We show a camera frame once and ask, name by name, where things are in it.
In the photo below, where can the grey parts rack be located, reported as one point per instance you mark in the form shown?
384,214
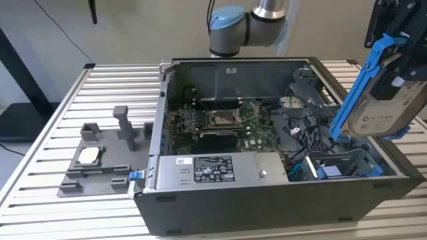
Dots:
114,155

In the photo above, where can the black open PC case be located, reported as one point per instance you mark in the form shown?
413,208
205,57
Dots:
250,212

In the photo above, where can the black plastic fan housing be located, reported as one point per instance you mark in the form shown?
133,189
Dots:
301,87

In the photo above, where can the silver power supply unit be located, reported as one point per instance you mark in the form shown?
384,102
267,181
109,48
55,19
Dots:
174,180

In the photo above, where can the grey disk bay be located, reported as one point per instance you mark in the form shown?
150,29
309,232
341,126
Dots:
354,155

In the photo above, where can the CPU socket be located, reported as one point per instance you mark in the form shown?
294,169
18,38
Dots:
222,118

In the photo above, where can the black chipset heatsink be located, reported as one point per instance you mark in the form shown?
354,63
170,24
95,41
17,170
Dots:
218,141

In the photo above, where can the hard disk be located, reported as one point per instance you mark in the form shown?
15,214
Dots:
377,117

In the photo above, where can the silver CPU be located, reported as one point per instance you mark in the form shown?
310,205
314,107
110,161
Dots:
89,155

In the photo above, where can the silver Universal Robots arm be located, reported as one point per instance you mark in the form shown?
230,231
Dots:
234,32

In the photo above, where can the black monitor stand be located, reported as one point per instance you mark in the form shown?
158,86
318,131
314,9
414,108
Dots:
21,120

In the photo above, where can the round silver metal part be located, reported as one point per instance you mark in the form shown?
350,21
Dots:
291,103

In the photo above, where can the black hanging rod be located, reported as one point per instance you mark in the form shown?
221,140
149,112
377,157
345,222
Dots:
94,12

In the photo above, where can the green motherboard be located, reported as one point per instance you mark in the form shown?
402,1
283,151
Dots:
261,140

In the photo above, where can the blue case latch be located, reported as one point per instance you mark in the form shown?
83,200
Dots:
135,175

